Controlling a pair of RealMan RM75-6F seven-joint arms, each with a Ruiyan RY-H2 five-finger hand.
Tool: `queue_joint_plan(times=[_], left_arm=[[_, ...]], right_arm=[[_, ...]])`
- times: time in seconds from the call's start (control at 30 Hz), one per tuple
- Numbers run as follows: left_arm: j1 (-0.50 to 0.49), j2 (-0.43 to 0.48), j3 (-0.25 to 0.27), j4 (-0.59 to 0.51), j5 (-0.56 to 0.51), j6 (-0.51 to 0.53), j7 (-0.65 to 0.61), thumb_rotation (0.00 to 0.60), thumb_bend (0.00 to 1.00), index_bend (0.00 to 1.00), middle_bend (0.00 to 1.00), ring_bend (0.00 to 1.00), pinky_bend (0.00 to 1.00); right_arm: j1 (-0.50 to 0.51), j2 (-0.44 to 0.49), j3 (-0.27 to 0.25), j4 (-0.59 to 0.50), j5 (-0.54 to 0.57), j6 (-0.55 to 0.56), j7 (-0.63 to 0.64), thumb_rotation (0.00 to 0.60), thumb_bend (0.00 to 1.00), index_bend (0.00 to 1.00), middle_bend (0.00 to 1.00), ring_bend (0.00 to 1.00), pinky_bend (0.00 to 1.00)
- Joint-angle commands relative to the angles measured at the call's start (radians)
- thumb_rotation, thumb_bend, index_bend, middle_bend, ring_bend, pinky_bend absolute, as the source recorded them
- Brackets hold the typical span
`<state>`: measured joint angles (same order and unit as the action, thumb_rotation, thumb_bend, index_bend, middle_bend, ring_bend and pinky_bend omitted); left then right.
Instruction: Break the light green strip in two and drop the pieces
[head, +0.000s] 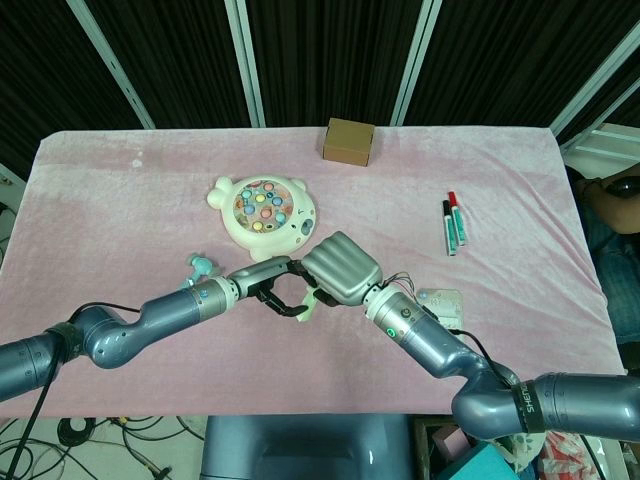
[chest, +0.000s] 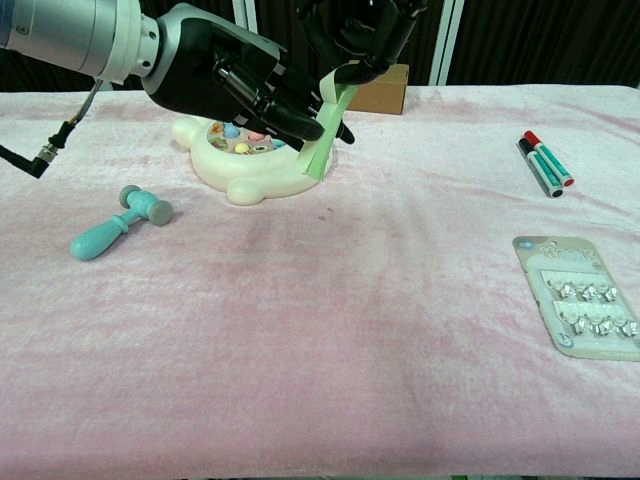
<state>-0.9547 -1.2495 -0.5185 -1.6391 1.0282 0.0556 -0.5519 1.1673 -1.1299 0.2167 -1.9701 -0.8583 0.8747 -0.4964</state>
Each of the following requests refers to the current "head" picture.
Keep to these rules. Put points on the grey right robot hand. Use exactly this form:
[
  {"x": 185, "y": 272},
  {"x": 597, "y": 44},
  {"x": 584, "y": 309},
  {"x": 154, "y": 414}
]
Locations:
[{"x": 345, "y": 272}]

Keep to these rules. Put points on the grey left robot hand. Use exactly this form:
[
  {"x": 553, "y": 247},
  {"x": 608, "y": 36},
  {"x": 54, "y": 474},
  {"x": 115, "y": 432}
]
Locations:
[{"x": 255, "y": 276}]

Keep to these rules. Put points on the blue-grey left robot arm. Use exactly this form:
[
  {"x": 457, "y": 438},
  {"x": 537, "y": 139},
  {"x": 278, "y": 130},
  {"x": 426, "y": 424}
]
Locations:
[{"x": 165, "y": 310}]

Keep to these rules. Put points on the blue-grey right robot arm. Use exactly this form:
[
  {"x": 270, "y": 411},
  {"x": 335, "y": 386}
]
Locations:
[{"x": 430, "y": 345}]

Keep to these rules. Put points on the teal toy fishing rod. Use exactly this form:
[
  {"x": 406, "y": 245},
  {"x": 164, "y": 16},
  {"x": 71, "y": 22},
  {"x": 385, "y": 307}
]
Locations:
[{"x": 199, "y": 267}]

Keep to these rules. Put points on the white fishing game toy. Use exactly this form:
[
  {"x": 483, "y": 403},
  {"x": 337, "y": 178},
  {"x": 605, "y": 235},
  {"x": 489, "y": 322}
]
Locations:
[{"x": 267, "y": 217}]

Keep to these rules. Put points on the black cap whiteboard marker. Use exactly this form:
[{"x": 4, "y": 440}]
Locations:
[{"x": 449, "y": 230}]

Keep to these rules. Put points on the red cap whiteboard marker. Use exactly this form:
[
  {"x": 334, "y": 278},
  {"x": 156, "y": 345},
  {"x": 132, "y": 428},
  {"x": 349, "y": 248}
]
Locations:
[{"x": 458, "y": 220}]

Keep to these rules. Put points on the pink plush tablecloth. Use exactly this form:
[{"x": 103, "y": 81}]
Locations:
[{"x": 150, "y": 200}]

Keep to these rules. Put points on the brown cardboard box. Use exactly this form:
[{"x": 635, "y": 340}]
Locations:
[{"x": 347, "y": 141}]

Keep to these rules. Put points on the blue-grey robot torso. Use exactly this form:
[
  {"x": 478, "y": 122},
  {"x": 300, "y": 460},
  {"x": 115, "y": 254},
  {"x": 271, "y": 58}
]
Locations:
[{"x": 305, "y": 450}]

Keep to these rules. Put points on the pink box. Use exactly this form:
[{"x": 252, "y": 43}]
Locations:
[{"x": 450, "y": 439}]

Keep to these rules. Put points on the teal box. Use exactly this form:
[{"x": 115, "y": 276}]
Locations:
[{"x": 482, "y": 462}]

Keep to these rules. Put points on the white floral plastic bag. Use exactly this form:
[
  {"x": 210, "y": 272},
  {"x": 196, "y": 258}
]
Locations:
[{"x": 520, "y": 445}]

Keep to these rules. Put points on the seated person in blue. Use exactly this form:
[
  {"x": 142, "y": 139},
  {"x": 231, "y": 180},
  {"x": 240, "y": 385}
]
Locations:
[{"x": 612, "y": 260}]

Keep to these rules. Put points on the white metal rack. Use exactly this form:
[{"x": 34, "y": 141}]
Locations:
[{"x": 600, "y": 145}]

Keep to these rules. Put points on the red white plastic bag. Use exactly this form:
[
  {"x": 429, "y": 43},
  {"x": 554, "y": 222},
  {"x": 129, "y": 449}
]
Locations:
[{"x": 567, "y": 457}]

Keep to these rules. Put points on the white divider post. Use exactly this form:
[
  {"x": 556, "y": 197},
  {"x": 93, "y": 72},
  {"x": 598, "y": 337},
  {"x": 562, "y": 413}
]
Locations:
[
  {"x": 414, "y": 62},
  {"x": 112, "y": 65},
  {"x": 247, "y": 60},
  {"x": 600, "y": 70}
]

